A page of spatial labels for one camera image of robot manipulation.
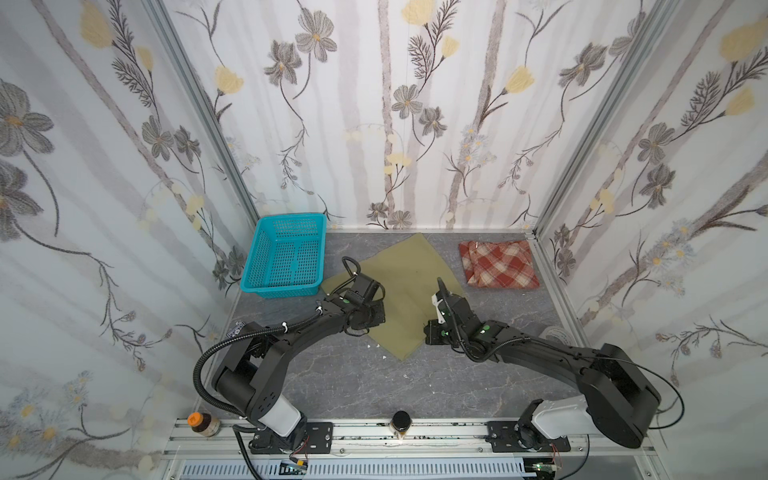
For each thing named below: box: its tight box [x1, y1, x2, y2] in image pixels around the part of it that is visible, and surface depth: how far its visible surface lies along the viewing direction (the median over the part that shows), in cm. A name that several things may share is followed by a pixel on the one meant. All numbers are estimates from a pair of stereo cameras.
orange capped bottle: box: [187, 412, 221, 437], surface depth 71 cm
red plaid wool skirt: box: [459, 240, 540, 289], surface depth 109 cm
